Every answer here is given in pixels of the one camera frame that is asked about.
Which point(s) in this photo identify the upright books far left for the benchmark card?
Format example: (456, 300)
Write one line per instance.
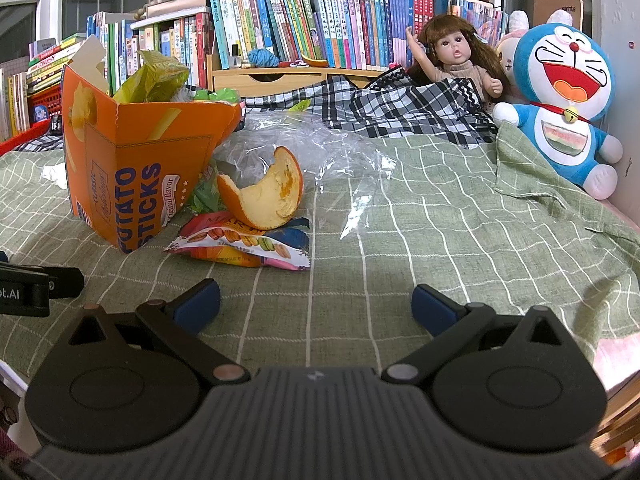
(14, 105)

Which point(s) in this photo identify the wooden desk organizer drawer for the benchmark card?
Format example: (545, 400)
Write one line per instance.
(252, 82)

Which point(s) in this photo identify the pink white rabbit plush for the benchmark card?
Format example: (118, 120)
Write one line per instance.
(518, 25)

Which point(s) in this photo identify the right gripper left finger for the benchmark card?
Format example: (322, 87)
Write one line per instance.
(175, 325)

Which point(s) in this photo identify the black white plaid cloth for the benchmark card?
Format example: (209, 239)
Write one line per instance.
(391, 105)

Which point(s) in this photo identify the red tray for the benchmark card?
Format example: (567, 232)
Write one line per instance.
(37, 130)

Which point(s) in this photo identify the clear plastic bag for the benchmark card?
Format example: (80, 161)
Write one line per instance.
(342, 171)

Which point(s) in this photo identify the red crate left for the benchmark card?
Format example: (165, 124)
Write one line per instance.
(45, 103)

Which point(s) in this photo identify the brown haired doll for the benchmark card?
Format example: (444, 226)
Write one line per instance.
(447, 47)

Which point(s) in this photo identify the white tissue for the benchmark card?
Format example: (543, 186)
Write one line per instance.
(55, 174)

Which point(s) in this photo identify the blue yarn ball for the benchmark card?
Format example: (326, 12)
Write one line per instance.
(263, 58)

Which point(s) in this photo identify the yellow green wrapper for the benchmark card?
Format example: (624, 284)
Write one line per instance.
(156, 80)

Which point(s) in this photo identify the stack of flat books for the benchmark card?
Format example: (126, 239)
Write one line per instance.
(45, 70)

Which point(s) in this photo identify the colourful snack wrapper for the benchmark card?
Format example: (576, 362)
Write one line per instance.
(219, 237)

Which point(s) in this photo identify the row of books centre left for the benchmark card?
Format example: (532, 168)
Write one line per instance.
(182, 29)

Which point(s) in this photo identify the green checked tablecloth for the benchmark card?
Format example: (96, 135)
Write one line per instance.
(494, 224)

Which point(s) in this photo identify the green candy wrapper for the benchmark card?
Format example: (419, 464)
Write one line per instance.
(205, 196)

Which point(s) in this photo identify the row of books on organizer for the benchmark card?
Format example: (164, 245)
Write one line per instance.
(349, 34)

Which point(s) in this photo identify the orange potato sticks box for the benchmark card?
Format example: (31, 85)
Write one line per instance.
(131, 167)

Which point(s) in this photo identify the blue Doraemon plush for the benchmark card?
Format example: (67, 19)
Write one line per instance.
(568, 83)

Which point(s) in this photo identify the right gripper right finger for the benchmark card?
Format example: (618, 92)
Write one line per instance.
(454, 328)

